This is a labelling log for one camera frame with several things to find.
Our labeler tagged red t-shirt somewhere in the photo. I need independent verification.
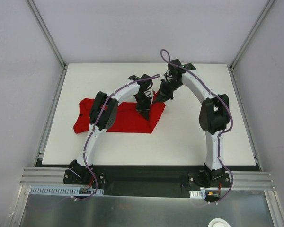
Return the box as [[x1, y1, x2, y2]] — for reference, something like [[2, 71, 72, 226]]
[[73, 98, 166, 134]]

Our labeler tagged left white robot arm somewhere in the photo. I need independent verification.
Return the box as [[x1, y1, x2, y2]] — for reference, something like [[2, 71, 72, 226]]
[[63, 74, 159, 184]]

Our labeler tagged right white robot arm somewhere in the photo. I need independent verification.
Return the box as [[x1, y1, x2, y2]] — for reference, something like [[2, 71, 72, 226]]
[[154, 59, 233, 188]]

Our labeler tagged white round object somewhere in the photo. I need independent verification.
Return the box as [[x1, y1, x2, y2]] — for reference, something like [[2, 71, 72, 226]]
[[208, 218, 230, 227]]

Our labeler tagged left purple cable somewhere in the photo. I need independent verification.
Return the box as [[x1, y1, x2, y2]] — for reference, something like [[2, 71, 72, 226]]
[[26, 74, 161, 210]]

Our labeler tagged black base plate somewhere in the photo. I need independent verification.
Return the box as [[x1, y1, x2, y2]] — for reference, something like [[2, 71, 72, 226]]
[[62, 165, 231, 197]]

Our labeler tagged right white cable duct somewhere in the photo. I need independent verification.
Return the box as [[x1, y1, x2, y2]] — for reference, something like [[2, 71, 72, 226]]
[[189, 190, 206, 199]]

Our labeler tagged white cable duct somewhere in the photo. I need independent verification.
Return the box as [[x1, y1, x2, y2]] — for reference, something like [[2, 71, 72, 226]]
[[189, 190, 206, 199], [30, 186, 104, 196]]

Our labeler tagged left aluminium frame post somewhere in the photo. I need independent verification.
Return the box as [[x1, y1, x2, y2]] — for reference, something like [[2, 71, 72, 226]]
[[25, 0, 67, 69]]

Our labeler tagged aluminium frame post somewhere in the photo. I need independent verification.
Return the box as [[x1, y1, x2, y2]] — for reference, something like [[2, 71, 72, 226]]
[[229, 0, 276, 71], [25, 0, 67, 69]]

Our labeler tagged right aluminium frame post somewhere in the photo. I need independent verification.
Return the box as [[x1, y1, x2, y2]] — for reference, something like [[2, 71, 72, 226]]
[[229, 0, 276, 71]]

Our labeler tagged aluminium front rail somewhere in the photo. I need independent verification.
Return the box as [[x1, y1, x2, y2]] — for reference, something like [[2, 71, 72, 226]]
[[20, 167, 276, 191]]

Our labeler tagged left white cable duct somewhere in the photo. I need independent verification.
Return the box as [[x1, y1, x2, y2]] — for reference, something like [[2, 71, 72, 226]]
[[30, 186, 104, 196]]

